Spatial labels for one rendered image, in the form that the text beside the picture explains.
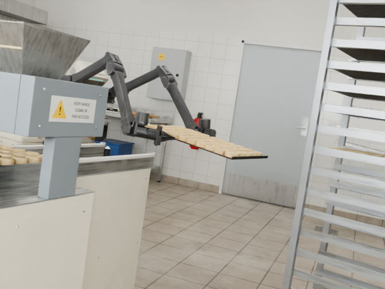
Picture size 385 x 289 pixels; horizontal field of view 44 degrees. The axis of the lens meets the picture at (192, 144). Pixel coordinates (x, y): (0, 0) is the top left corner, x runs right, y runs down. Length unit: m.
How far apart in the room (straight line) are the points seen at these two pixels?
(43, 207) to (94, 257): 0.67
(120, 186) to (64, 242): 0.60
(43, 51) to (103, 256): 0.98
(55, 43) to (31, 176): 0.42
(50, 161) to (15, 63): 0.30
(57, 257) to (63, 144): 0.35
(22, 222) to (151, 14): 5.87
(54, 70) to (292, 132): 5.04
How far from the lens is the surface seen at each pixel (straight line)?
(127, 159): 2.10
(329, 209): 2.53
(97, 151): 2.41
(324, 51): 2.09
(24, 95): 1.33
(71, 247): 1.58
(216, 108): 6.53
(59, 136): 1.41
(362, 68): 2.06
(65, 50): 1.54
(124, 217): 2.17
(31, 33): 1.43
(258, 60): 6.48
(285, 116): 6.35
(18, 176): 1.54
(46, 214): 1.44
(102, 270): 2.14
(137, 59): 7.03
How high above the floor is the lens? 1.17
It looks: 5 degrees down
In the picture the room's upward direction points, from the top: 8 degrees clockwise
